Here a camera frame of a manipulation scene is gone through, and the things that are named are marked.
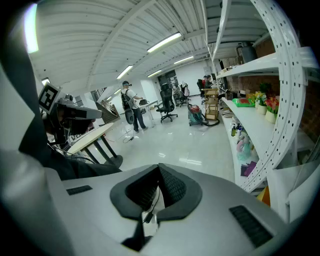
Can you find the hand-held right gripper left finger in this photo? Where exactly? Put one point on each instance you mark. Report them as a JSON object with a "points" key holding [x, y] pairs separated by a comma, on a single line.
{"points": [[100, 212]]}

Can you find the black round backpack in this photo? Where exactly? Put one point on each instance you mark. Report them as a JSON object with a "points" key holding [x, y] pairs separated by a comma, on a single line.
{"points": [[127, 110]]}

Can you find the person's black clothing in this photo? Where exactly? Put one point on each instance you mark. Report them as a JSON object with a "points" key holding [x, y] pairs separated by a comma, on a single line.
{"points": [[75, 167]]}

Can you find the yellow flower pot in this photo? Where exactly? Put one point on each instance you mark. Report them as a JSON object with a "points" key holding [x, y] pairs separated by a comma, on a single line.
{"points": [[261, 106]]}

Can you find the black office chair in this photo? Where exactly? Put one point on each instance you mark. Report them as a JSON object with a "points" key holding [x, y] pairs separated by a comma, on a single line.
{"points": [[166, 102]]}

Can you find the red flower pot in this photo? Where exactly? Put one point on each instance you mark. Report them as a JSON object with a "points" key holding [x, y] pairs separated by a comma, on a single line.
{"points": [[272, 112]]}

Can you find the white desk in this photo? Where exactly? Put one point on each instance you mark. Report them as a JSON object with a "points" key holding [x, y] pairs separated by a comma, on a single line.
{"points": [[148, 105]]}

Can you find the wooden shelf cart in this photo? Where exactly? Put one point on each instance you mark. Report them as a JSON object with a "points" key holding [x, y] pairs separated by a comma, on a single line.
{"points": [[211, 103]]}

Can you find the fluorescent ceiling light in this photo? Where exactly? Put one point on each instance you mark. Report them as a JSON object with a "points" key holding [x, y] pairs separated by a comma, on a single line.
{"points": [[124, 72], [163, 42], [154, 73], [183, 59], [31, 27]]}

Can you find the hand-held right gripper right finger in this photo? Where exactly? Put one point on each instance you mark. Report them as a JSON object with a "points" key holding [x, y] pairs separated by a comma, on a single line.
{"points": [[212, 225]]}

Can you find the black cylinder bin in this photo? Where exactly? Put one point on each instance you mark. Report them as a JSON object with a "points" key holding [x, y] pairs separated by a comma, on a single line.
{"points": [[248, 53]]}

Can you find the purple paper sheets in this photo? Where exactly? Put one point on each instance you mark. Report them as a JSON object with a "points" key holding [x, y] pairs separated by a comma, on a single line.
{"points": [[247, 168]]}

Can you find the green packet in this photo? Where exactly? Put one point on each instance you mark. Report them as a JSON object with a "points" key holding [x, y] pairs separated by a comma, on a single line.
{"points": [[242, 102]]}

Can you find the white shelving rack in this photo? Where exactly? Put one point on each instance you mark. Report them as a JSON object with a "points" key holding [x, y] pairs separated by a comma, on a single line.
{"points": [[287, 75]]}

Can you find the red green vacuum cleaner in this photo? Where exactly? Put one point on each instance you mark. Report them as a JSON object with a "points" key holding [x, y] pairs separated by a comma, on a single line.
{"points": [[194, 116]]}

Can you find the round wooden table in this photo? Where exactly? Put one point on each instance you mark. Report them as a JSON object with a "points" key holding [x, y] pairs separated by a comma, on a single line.
{"points": [[92, 136]]}

